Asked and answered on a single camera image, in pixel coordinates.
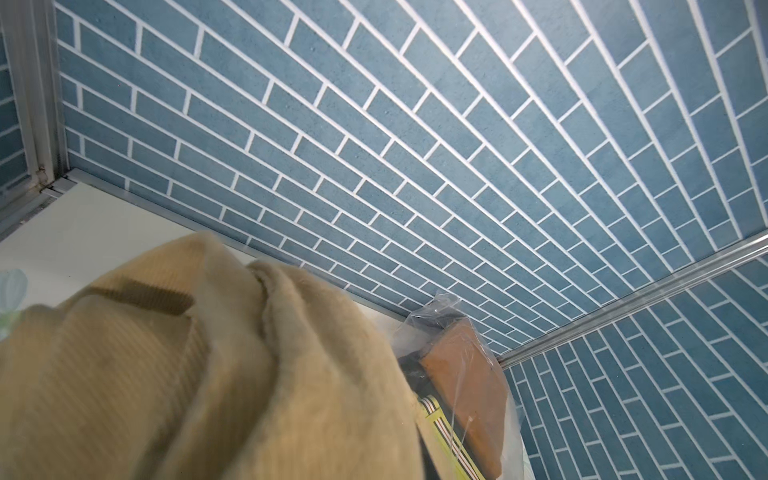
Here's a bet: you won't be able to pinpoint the clear plastic vacuum bag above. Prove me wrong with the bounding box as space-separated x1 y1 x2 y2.
390 294 534 479

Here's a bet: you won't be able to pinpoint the neon yellow garment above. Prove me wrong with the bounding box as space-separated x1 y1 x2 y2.
417 396 483 480

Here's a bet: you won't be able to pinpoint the beige trousers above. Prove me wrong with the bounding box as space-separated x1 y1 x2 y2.
1 233 424 479

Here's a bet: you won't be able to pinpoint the brown folded garment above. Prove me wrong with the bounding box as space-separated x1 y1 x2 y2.
418 319 508 479

